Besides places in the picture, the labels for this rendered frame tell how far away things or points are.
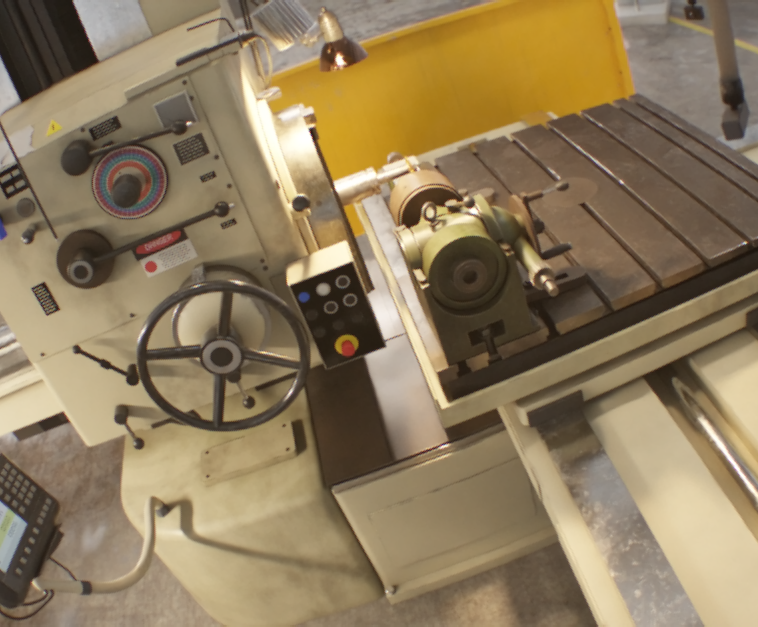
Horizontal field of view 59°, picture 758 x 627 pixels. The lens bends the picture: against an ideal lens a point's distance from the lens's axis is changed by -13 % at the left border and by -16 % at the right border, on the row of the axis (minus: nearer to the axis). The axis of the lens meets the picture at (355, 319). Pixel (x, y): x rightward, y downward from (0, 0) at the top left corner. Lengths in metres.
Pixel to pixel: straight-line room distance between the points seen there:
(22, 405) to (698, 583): 1.97
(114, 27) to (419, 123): 2.40
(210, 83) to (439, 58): 2.71
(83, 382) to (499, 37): 3.10
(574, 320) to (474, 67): 2.59
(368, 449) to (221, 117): 1.12
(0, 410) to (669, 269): 2.02
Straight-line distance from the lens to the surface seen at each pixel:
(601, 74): 4.61
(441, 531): 2.48
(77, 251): 1.75
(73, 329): 1.89
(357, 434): 2.37
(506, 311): 1.82
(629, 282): 1.98
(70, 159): 1.64
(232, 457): 2.50
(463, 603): 2.60
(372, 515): 2.35
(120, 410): 1.98
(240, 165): 1.68
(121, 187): 1.61
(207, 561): 2.48
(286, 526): 2.35
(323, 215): 1.86
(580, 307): 1.93
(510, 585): 2.60
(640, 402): 2.06
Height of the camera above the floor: 2.13
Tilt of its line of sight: 32 degrees down
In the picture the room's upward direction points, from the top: 22 degrees counter-clockwise
